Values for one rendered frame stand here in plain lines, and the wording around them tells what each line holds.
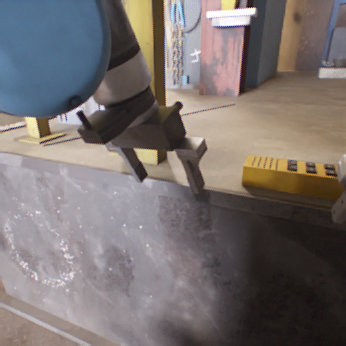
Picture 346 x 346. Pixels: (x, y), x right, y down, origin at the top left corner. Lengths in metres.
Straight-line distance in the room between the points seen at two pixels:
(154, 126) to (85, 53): 0.21
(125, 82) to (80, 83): 0.18
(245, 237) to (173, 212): 0.17
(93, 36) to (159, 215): 0.52
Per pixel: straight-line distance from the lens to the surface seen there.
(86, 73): 0.18
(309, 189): 0.59
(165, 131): 0.37
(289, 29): 7.15
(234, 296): 0.73
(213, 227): 0.61
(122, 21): 0.36
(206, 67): 2.10
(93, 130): 0.35
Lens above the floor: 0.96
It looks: 23 degrees down
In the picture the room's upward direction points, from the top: straight up
